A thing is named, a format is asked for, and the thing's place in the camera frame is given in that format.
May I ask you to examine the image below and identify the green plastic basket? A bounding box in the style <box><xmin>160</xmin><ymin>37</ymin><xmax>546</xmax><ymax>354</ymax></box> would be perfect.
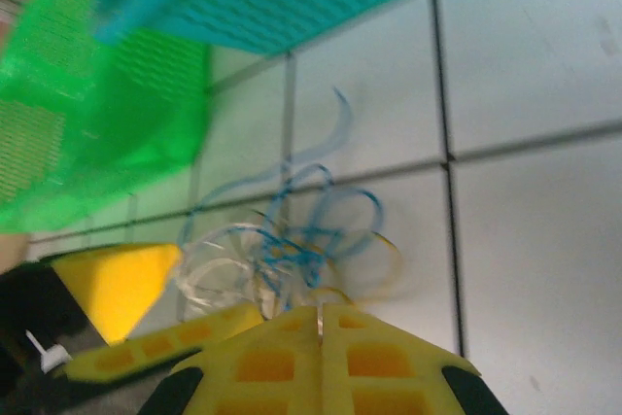
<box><xmin>0</xmin><ymin>0</ymin><xmax>213</xmax><ymax>234</ymax></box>

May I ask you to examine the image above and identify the thin blue wire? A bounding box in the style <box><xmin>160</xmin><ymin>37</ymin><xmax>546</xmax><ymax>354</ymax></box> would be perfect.
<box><xmin>177</xmin><ymin>86</ymin><xmax>385</xmax><ymax>299</ymax></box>

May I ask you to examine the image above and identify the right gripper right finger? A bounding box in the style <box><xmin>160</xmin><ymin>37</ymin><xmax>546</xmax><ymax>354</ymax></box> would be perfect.
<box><xmin>321</xmin><ymin>302</ymin><xmax>510</xmax><ymax>415</ymax></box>

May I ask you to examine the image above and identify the thin white wire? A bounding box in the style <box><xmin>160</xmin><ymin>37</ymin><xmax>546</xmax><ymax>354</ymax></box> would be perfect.
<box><xmin>177</xmin><ymin>223</ymin><xmax>293</xmax><ymax>319</ymax></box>

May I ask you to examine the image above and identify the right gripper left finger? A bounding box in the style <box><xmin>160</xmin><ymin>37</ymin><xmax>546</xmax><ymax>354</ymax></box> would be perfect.
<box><xmin>64</xmin><ymin>301</ymin><xmax>323</xmax><ymax>415</ymax></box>

